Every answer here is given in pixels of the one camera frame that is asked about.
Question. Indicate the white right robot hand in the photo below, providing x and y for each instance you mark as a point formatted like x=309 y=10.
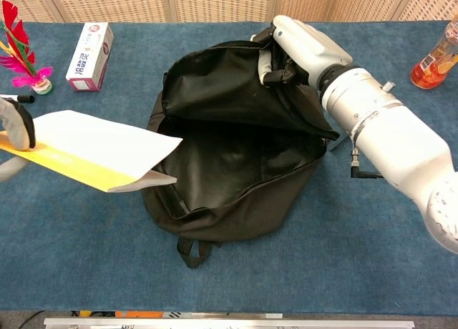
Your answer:
x=307 y=46

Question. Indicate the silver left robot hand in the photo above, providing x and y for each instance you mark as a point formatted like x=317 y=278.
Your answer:
x=21 y=128

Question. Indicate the white book with yellow band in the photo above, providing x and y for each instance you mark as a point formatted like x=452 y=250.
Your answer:
x=100 y=143

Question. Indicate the black fabric backpack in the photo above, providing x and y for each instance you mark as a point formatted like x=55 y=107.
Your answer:
x=222 y=89

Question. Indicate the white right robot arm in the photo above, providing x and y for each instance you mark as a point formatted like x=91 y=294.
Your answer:
x=393 y=139

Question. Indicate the black marker pen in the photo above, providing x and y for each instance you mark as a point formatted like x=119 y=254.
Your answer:
x=26 y=99

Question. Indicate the red pink feather shuttlecock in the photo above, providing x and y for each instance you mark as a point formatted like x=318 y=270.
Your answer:
x=21 y=57

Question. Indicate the woven rattan folding screen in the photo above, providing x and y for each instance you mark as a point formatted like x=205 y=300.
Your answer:
x=222 y=1

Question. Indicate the white pink toothpaste box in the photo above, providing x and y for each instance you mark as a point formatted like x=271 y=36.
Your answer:
x=89 y=57

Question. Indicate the orange drink bottle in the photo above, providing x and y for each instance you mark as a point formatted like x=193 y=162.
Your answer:
x=433 y=64

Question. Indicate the blue felt table cloth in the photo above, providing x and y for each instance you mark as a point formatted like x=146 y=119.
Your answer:
x=89 y=236

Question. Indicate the orange black striped strip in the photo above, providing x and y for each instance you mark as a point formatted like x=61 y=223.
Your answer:
x=139 y=314

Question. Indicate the aluminium profile rail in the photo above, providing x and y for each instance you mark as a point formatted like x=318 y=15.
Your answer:
x=214 y=323

